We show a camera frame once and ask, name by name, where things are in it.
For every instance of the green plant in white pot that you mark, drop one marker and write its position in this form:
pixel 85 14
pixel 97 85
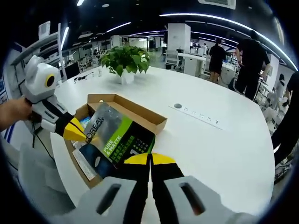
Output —
pixel 126 59

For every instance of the black desk monitor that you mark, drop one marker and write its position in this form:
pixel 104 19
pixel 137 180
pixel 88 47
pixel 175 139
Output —
pixel 72 70

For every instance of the grey green soft item packet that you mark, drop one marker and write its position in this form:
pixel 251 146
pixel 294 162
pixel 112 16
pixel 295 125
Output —
pixel 116 133

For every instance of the long curved ceiling light strip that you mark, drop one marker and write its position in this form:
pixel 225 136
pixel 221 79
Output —
pixel 233 22

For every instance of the table socket strip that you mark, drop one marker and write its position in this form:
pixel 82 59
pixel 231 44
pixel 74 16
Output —
pixel 201 117

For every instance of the small white bottle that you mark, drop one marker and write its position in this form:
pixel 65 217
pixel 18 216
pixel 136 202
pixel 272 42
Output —
pixel 100 72

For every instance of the person's left hand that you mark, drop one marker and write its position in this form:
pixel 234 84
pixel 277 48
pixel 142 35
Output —
pixel 23 109

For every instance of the straight ceiling light strip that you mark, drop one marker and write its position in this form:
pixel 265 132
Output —
pixel 80 2

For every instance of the brown cardboard shoe box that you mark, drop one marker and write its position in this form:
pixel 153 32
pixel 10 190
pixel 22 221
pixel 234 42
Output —
pixel 140 114

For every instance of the blue soft item tissue pack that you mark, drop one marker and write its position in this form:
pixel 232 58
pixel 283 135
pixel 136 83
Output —
pixel 85 121

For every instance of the white mesh office chair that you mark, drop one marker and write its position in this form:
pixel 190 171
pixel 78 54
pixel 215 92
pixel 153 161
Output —
pixel 174 59

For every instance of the short ceiling light strip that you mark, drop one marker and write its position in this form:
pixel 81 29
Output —
pixel 119 26

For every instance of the ceiling air conditioner vent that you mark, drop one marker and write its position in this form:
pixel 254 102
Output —
pixel 217 2

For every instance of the white square pillar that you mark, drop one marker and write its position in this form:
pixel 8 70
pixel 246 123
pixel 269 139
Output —
pixel 179 36

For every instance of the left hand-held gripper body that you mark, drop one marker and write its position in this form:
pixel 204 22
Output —
pixel 37 81

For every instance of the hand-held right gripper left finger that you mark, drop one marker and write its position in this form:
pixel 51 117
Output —
pixel 130 186

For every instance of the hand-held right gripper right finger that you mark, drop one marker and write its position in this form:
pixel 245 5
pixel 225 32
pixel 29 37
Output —
pixel 168 186

